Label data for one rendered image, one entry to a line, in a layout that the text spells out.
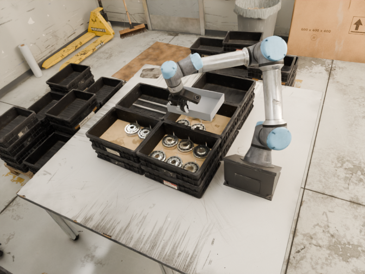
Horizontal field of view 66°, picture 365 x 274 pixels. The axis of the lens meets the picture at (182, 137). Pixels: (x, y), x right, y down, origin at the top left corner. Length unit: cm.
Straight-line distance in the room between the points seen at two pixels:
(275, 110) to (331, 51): 286
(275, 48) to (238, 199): 81
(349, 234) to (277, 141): 124
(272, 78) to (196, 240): 88
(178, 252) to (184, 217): 19
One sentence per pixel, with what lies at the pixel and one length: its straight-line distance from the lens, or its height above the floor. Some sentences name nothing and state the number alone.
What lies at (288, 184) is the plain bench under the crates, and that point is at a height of 70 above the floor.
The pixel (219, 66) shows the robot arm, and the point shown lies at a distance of 149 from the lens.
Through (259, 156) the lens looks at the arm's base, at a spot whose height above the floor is 91.
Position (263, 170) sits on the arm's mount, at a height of 93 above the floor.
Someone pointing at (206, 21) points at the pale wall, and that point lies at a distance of 477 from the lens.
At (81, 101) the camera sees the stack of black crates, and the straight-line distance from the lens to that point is 298.
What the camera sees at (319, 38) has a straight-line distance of 419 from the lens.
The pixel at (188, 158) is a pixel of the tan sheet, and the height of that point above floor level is 83.
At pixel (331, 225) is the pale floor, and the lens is 247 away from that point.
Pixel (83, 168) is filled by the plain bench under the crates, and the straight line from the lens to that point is 198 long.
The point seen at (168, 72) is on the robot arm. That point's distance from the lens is 129.
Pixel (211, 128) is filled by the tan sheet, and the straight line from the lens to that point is 181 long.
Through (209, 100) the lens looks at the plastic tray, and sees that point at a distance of 168.
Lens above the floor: 207
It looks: 44 degrees down
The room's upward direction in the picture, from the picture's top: 10 degrees counter-clockwise
